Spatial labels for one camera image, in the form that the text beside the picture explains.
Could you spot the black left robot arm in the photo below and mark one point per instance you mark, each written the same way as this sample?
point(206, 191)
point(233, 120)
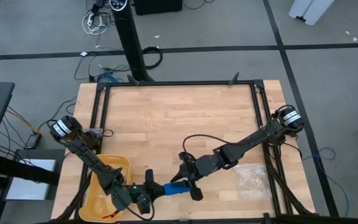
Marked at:
point(85, 152)

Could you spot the white flat box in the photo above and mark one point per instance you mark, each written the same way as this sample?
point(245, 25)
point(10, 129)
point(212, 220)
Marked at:
point(30, 191)

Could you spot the clear plastic bag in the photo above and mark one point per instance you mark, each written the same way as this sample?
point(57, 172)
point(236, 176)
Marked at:
point(252, 182)

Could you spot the black power adapter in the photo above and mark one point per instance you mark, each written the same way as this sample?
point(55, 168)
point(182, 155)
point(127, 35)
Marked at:
point(33, 140)

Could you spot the black box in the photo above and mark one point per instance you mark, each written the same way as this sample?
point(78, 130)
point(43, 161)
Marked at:
point(157, 7)

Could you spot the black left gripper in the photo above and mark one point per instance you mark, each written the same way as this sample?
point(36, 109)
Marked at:
point(132, 194)

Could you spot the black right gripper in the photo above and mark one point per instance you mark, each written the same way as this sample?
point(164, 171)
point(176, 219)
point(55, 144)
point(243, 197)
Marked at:
point(200, 168)

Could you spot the white angular object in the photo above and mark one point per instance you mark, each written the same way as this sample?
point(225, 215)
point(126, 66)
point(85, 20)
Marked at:
point(311, 11)

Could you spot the yellow plastic bin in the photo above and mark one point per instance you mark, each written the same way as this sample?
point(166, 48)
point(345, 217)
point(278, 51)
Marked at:
point(94, 199)

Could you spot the black support beam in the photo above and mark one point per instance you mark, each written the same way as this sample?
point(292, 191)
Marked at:
point(17, 169)

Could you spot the blue elastic bandage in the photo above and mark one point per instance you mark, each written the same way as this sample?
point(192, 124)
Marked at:
point(174, 189)

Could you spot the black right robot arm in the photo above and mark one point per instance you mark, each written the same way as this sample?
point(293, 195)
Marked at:
point(250, 140)

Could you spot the black aluminium table frame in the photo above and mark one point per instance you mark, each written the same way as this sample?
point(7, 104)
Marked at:
point(179, 83)

